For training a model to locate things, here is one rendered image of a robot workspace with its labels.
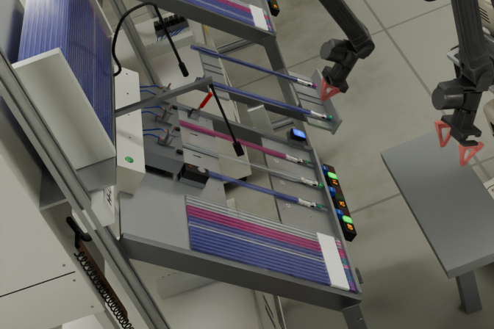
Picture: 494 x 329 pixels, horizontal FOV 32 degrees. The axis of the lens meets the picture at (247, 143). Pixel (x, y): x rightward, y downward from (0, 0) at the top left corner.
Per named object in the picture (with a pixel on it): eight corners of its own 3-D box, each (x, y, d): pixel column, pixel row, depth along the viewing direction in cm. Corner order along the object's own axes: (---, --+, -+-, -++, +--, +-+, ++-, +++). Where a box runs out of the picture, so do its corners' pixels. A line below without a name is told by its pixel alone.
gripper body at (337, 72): (328, 87, 272) (340, 67, 269) (322, 69, 280) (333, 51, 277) (346, 92, 275) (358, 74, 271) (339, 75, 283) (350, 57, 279)
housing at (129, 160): (121, 107, 270) (138, 72, 263) (125, 211, 232) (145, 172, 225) (97, 99, 267) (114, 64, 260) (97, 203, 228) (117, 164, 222)
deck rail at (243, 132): (303, 160, 296) (312, 147, 293) (305, 164, 295) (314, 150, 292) (110, 97, 270) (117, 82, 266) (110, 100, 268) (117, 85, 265)
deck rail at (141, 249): (349, 309, 243) (360, 294, 240) (351, 314, 241) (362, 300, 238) (113, 248, 216) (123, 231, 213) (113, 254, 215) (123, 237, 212)
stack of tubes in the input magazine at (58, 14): (109, 40, 253) (70, -38, 237) (112, 145, 213) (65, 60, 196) (70, 54, 254) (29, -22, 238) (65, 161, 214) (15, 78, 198)
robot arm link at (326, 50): (375, 49, 265) (366, 29, 270) (346, 42, 259) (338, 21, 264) (353, 74, 273) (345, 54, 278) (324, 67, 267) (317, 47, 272)
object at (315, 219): (306, 157, 293) (310, 150, 291) (350, 302, 241) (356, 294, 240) (256, 142, 286) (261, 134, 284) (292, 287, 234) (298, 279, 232)
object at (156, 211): (205, 131, 280) (212, 120, 278) (229, 277, 228) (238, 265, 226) (110, 100, 268) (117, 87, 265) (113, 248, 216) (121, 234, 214)
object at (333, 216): (305, 164, 295) (315, 148, 291) (349, 309, 243) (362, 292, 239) (302, 163, 294) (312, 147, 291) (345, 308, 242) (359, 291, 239)
